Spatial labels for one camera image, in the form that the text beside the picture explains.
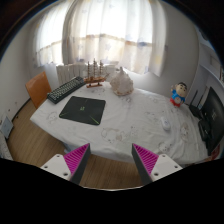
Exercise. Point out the white computer mouse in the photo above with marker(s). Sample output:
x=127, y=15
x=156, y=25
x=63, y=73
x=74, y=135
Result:
x=165, y=123

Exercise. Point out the cartoon boy figurine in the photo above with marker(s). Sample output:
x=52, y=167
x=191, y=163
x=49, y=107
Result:
x=179, y=92

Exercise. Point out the black mouse pad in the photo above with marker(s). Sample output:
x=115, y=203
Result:
x=83, y=110

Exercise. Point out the black computer monitor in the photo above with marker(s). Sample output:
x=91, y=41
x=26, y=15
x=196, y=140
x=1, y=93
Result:
x=211, y=126

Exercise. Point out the wooden model sailing ship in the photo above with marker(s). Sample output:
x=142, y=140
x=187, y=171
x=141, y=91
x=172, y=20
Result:
x=96, y=74

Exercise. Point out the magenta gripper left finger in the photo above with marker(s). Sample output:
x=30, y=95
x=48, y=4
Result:
x=70, y=166

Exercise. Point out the white radiator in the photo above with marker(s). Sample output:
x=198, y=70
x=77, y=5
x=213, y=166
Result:
x=68, y=72

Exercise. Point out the orange wooden chair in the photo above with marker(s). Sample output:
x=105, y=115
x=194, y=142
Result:
x=38, y=88

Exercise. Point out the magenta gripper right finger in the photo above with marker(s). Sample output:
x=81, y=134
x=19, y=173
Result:
x=152, y=167

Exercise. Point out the black mechanical keyboard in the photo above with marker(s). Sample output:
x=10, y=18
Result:
x=64, y=90

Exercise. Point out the black wifi router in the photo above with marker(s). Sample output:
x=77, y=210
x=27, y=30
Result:
x=197, y=110

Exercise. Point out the white sheer curtain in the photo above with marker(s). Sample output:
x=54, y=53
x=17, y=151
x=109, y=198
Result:
x=126, y=33

